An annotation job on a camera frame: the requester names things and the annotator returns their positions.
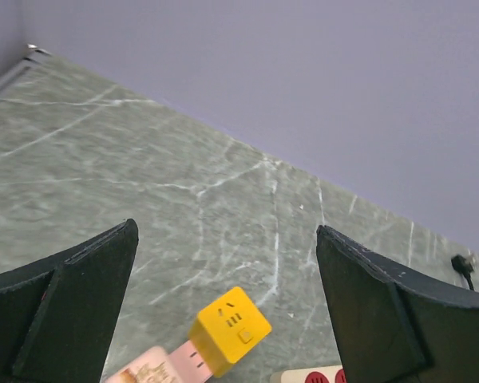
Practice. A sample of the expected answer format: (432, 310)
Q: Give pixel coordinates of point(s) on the pink power strip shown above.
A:
(188, 363)

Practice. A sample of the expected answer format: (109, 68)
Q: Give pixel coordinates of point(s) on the aluminium frame rail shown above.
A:
(35, 57)

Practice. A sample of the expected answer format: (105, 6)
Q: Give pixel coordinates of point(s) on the yellow cube socket adapter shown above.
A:
(227, 329)

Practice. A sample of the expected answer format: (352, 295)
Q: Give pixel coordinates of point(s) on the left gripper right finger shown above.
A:
(393, 323)

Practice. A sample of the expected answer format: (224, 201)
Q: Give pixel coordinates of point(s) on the beige red power strip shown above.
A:
(321, 374)

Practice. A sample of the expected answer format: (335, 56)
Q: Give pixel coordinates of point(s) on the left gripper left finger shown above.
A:
(58, 314)

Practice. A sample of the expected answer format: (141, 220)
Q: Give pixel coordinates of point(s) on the pink cube adapter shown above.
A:
(153, 366)

